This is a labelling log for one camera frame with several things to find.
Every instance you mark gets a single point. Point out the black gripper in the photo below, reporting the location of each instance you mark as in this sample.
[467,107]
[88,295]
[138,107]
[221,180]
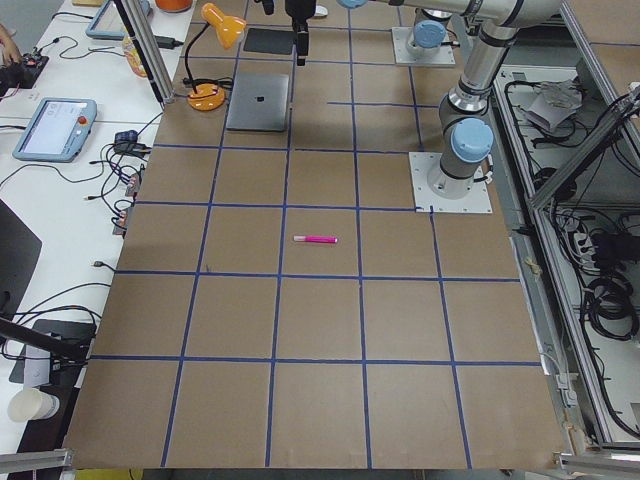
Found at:
[299,10]

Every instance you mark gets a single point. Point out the white computer mouse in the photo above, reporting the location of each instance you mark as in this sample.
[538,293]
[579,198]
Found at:
[320,12]

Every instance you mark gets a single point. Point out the pink highlighter pen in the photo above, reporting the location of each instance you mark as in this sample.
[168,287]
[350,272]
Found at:
[315,239]

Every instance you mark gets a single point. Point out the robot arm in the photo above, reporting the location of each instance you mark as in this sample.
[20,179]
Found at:
[426,43]
[468,139]

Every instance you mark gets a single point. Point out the black mousepad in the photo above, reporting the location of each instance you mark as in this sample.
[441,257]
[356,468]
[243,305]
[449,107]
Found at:
[269,41]

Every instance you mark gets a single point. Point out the silver closed laptop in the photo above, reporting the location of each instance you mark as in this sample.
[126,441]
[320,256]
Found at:
[259,102]

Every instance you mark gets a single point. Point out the orange drink bottle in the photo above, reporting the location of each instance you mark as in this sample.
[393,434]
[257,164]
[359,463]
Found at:
[132,56]

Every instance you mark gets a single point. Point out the blue teach pendant far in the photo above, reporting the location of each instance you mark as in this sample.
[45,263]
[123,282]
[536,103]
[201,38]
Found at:
[106,24]

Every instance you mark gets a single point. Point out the blue teach pendant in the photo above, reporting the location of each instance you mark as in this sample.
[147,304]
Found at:
[106,24]
[57,131]

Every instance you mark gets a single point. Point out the blue teach pendant near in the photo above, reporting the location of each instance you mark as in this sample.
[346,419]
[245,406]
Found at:
[57,131]

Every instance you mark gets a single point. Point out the black monitor corner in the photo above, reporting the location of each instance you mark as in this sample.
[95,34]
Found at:
[20,251]

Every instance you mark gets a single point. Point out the white paper cup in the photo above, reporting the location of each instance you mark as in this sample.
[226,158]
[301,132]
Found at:
[32,404]

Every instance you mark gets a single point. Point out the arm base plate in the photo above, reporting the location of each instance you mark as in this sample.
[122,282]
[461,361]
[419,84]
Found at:
[435,192]
[408,52]

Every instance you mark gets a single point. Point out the aluminium frame post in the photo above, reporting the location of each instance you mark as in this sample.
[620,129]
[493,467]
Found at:
[137,26]

